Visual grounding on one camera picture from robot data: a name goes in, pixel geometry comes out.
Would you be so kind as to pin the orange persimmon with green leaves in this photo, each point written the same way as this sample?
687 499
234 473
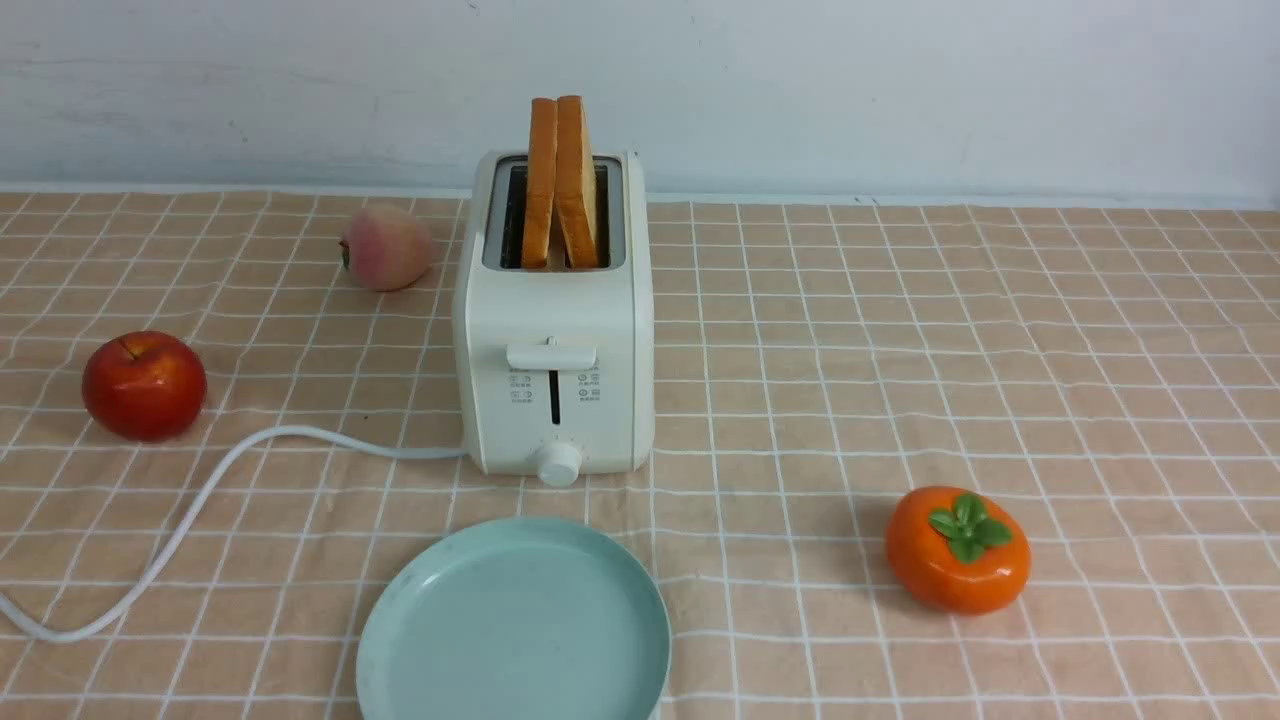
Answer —
957 551

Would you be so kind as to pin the toast slice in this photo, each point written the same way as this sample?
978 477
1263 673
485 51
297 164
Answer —
541 183
575 194

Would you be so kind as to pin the red apple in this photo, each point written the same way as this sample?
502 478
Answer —
145 386

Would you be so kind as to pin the pink peach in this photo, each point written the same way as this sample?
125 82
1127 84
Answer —
385 248

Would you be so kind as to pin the checkered orange tablecloth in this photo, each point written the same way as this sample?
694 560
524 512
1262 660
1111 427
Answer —
1106 376

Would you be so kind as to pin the white two-slot toaster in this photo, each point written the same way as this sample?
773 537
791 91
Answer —
556 367

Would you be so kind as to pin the light green plate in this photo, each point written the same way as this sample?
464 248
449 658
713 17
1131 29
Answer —
517 618

